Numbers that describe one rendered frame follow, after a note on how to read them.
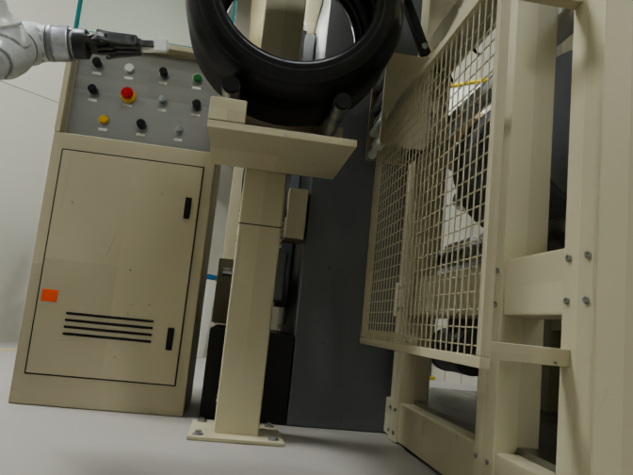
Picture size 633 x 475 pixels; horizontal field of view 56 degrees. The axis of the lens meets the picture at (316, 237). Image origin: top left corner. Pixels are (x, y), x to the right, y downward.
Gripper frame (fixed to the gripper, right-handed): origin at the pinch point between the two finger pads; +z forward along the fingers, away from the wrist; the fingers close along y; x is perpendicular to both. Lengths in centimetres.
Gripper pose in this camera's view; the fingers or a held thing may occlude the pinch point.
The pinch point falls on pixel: (154, 46)
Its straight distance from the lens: 168.4
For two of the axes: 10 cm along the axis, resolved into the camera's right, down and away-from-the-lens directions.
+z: 9.9, -0.2, 1.4
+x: 0.4, 9.9, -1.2
